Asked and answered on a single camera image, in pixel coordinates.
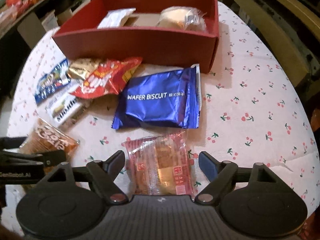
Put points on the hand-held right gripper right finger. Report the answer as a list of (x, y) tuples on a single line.
[(206, 165)]

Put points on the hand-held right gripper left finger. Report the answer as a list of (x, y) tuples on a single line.
[(117, 162)]

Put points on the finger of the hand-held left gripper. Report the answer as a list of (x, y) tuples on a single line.
[(25, 160), (10, 142)]

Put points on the brown snack packet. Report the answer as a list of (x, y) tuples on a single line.
[(47, 137)]

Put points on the red clear pastry packet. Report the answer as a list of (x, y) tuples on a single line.
[(160, 165)]

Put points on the white black print snack packet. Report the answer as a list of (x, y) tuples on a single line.
[(65, 105)]

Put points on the red chips bag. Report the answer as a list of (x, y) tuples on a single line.
[(105, 80)]

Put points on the red cardboard box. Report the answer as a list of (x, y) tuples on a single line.
[(150, 45)]

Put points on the blue and white snack packet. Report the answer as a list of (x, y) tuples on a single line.
[(50, 82)]

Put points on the blue wafer biscuit packet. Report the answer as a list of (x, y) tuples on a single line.
[(155, 100)]

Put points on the dark coffee table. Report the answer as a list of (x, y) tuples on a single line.
[(25, 27)]

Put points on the white storage box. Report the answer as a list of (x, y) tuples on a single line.
[(75, 7), (51, 20)]

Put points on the round cake in clear wrap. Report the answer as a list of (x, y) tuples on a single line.
[(172, 17)]

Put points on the wooden TV cabinet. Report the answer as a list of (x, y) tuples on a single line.
[(275, 12)]

